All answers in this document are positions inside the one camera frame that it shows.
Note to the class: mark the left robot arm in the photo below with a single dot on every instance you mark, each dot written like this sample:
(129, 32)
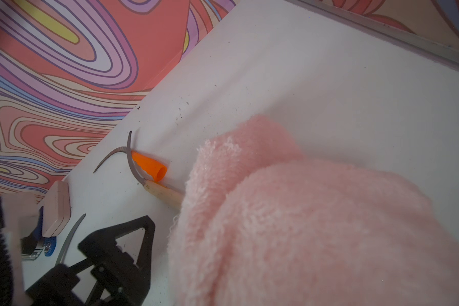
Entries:
(12, 290)

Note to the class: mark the orange handled sickle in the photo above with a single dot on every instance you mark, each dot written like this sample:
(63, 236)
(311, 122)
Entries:
(149, 165)

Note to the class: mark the wooden handled sickle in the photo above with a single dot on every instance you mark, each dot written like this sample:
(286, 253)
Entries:
(67, 242)
(165, 194)

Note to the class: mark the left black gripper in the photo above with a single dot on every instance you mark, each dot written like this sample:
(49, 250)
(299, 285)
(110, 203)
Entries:
(120, 280)

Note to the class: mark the pink eraser block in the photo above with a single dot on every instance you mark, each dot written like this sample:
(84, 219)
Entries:
(56, 209)

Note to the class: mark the blue black stapler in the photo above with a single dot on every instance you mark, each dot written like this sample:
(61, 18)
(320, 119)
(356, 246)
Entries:
(36, 244)

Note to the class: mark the pink terry rag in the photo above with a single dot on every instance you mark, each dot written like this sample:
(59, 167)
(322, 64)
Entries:
(261, 224)

